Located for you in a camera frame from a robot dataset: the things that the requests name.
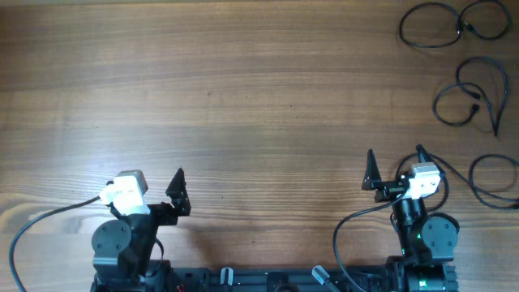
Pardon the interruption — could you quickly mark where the black cable gold plug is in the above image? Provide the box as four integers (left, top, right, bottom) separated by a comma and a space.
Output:
397, 0, 513, 49

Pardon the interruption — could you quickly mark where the right camera cable black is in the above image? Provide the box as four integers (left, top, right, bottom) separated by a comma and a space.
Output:
332, 194, 404, 292

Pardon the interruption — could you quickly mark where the camera cable black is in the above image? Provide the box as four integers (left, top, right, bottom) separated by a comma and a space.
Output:
8, 195, 102, 292
332, 194, 404, 292

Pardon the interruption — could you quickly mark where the left camera cable black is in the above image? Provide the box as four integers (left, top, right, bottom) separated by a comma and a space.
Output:
8, 195, 102, 292

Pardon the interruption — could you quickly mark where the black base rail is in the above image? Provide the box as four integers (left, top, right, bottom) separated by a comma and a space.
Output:
161, 265, 459, 292

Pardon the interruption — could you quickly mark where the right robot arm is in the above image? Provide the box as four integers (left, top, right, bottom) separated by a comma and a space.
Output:
362, 145, 460, 292

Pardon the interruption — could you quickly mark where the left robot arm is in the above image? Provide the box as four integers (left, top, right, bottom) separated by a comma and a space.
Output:
91, 169, 191, 291

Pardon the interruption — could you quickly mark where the thin black usb cable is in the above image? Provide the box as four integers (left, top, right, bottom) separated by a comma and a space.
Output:
432, 56, 509, 138

